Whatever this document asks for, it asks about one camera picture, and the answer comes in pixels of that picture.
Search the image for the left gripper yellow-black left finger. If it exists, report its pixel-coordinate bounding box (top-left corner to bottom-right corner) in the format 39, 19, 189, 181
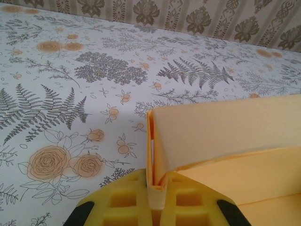
63, 168, 153, 226

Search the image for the floral patterned table cover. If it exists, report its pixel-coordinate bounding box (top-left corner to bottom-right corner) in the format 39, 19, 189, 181
0, 6, 301, 226

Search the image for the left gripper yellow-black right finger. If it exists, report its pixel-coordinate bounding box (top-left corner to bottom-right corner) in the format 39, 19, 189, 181
161, 170, 252, 226

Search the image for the yellow paper box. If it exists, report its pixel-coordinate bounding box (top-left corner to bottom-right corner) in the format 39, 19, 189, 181
146, 94, 301, 226

